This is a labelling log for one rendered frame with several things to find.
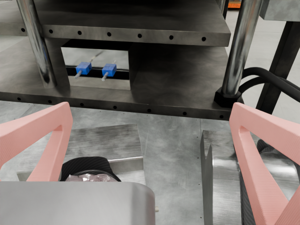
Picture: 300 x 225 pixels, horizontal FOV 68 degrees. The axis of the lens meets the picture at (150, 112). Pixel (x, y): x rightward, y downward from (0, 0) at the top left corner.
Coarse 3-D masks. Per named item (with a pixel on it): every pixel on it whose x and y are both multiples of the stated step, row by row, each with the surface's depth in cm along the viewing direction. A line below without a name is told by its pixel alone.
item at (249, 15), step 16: (224, 0) 125; (256, 0) 63; (240, 16) 67; (256, 16) 66; (240, 32) 69; (240, 48) 72; (240, 64) 75; (224, 80) 81; (240, 80) 80; (224, 96) 82; (240, 96) 84
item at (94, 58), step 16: (64, 48) 87; (80, 48) 86; (96, 48) 86; (112, 48) 86; (128, 48) 86; (144, 48) 122; (80, 64) 90; (96, 64) 89; (112, 64) 88; (128, 64) 87; (80, 80) 95; (96, 80) 94; (112, 80) 93; (128, 80) 92
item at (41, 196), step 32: (0, 128) 8; (32, 128) 9; (64, 128) 12; (0, 160) 7; (0, 192) 5; (32, 192) 5; (64, 192) 5; (96, 192) 5; (128, 192) 5; (0, 224) 4; (32, 224) 4; (64, 224) 4; (96, 224) 4; (128, 224) 4
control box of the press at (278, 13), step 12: (264, 0) 78; (276, 0) 73; (288, 0) 73; (264, 12) 77; (276, 12) 76; (288, 12) 75; (288, 24) 84; (288, 36) 84; (288, 48) 87; (276, 60) 92; (288, 60) 89; (276, 72) 93; (288, 72) 92; (264, 84) 102; (264, 96) 101; (276, 96) 100; (264, 108) 104
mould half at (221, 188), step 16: (208, 144) 58; (224, 144) 58; (256, 144) 58; (208, 160) 49; (224, 160) 44; (272, 160) 44; (288, 160) 44; (208, 176) 47; (224, 176) 42; (272, 176) 42; (288, 176) 42; (208, 192) 45; (224, 192) 41; (288, 192) 40; (208, 208) 44; (224, 208) 40; (240, 208) 40; (208, 224) 43; (224, 224) 39; (240, 224) 39
